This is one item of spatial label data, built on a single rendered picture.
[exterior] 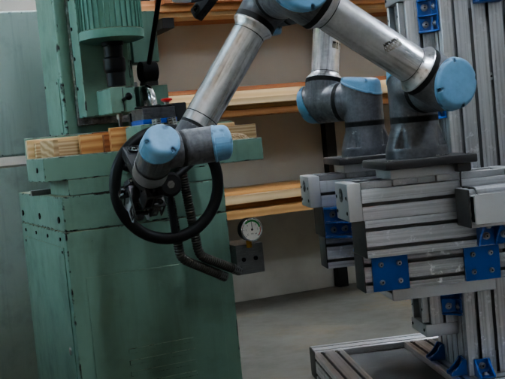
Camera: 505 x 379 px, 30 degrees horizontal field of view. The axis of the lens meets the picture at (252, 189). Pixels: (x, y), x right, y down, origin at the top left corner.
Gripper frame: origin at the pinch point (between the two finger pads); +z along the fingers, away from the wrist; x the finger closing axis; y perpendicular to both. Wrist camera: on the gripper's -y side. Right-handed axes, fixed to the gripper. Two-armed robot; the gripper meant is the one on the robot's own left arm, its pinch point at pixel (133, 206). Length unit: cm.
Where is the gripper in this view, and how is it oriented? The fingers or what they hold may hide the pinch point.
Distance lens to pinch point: 219.5
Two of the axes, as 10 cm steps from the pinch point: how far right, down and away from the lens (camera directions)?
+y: 3.0, 8.8, -3.7
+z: -2.6, 4.5, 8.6
